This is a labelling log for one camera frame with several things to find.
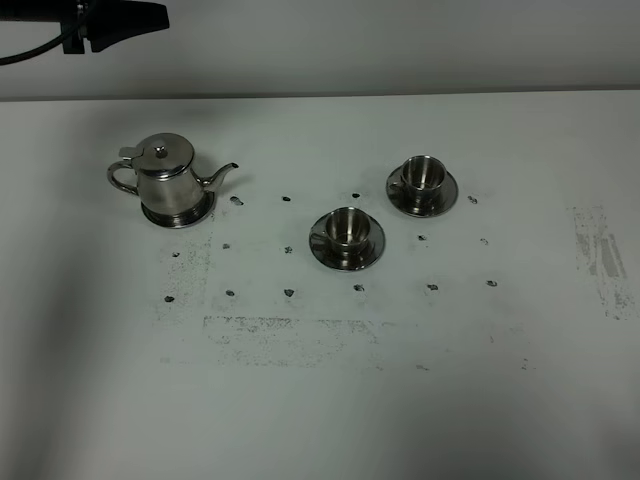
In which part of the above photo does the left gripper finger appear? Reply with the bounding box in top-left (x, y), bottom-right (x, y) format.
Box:
top-left (61, 1), bottom-right (170, 54)

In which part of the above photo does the stainless steel teapot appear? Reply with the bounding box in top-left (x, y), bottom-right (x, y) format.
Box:
top-left (107, 133), bottom-right (239, 216)

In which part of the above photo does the teapot steel saucer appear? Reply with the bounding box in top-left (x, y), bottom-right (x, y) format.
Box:
top-left (141, 192), bottom-right (216, 229)

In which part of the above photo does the near stainless steel teacup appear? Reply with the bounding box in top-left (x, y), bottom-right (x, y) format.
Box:
top-left (310, 207), bottom-right (372, 256)

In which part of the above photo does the stainless steel teacup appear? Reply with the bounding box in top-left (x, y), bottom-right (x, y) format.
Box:
top-left (310, 207), bottom-right (372, 256)
top-left (387, 155), bottom-right (448, 198)

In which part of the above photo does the far stainless steel teacup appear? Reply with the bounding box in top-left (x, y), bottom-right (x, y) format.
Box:
top-left (387, 155), bottom-right (448, 198)

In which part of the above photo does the near steel saucer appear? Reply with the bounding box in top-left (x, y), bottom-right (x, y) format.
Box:
top-left (308, 214), bottom-right (386, 272)

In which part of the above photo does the far steel saucer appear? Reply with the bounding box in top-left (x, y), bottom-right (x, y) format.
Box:
top-left (385, 167), bottom-right (459, 218)

